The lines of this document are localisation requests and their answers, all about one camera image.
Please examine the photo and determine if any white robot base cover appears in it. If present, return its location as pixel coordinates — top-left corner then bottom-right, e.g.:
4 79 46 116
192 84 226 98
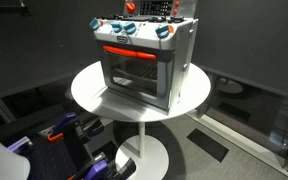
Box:
0 143 30 180

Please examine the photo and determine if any grey toy stove oven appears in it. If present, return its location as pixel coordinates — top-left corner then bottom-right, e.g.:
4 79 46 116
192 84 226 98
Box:
90 0 198 111

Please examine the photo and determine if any blue right stove knob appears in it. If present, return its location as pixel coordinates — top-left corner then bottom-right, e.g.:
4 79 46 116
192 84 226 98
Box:
155 24 170 39

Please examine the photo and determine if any blue far-left stove knob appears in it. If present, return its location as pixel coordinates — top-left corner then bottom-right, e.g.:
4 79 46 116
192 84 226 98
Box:
89 18 101 31

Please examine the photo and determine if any top orange stove button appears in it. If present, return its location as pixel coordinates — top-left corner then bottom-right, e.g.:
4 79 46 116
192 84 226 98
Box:
174 1 179 7

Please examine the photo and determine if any purple clamp upper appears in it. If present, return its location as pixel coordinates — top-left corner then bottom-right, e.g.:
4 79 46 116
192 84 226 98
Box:
47 112 104 143

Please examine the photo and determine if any purple clamp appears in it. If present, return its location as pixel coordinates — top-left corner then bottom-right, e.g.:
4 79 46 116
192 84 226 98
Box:
67 157 137 180
47 112 104 143
7 136 34 156

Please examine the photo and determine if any orange back panel knob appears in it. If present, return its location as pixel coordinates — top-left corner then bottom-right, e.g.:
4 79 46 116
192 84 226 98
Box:
125 3 136 13

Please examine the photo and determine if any purple clamp lower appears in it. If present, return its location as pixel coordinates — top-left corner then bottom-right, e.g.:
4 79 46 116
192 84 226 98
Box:
67 157 137 180

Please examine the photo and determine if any black mounting platform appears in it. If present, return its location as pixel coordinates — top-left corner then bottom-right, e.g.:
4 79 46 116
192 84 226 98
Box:
0 103 118 180

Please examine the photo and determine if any purple clamp left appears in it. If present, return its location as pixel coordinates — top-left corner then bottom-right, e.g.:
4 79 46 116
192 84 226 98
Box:
7 136 34 156

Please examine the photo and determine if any orange oven door handle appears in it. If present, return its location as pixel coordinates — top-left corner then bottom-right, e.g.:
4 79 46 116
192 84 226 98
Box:
103 45 157 61

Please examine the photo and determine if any round white pedestal table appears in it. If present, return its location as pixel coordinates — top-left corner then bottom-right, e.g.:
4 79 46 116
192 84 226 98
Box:
71 61 211 180

